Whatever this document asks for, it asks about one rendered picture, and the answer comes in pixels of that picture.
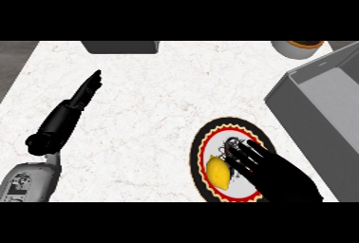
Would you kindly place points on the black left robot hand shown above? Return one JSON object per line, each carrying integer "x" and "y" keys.
{"x": 61, "y": 121}

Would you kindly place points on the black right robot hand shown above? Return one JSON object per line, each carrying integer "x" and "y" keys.
{"x": 281, "y": 177}

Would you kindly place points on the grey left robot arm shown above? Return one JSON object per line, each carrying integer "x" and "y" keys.
{"x": 28, "y": 183}

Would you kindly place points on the yellow cupcake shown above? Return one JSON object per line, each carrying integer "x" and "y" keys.
{"x": 217, "y": 173}

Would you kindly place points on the round patterned plate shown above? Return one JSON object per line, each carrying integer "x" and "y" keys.
{"x": 211, "y": 148}

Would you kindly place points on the grey open box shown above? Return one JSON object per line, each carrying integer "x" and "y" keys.
{"x": 322, "y": 117}

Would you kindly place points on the dark grey rectangular block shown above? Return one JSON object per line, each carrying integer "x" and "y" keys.
{"x": 120, "y": 46}

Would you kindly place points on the white pot with brown rim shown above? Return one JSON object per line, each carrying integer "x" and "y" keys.
{"x": 296, "y": 50}

